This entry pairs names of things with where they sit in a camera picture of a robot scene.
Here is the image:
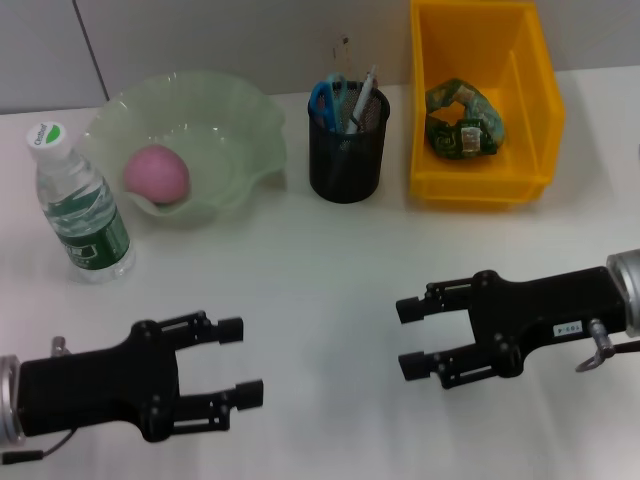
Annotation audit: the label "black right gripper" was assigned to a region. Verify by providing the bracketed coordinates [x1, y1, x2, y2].
[395, 267, 630, 390]

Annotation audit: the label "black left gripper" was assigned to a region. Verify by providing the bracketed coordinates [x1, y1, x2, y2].
[17, 310, 265, 444]

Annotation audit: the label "green plastic wrapper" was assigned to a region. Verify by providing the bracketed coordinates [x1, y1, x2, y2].
[424, 77, 505, 160]

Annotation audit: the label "clear water bottle green label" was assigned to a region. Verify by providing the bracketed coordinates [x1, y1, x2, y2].
[27, 119, 137, 285]

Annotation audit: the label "pink peach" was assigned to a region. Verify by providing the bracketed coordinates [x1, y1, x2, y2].
[122, 143, 192, 205]

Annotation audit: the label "silver grey ballpoint pen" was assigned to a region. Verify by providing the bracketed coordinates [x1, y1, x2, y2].
[346, 64, 379, 135]

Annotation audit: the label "blue scissors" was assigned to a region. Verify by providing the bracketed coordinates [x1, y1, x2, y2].
[309, 72, 351, 135]

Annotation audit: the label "black mesh pen cup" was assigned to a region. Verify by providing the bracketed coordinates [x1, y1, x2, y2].
[307, 82, 392, 204]

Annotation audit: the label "yellow plastic storage bin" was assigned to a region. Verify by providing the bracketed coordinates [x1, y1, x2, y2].
[409, 0, 567, 210]

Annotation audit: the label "pale green glass bowl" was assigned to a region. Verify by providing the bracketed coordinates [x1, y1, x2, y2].
[79, 70, 290, 231]

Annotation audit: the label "right gripper cable with plug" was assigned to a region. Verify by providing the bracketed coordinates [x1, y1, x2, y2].
[575, 317, 640, 374]

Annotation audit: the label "gripper cable with plug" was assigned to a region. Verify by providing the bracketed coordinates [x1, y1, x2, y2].
[575, 317, 640, 374]
[2, 335, 79, 464]

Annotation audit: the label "left gripper cable with plug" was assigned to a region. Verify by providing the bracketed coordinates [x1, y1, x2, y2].
[2, 335, 79, 464]

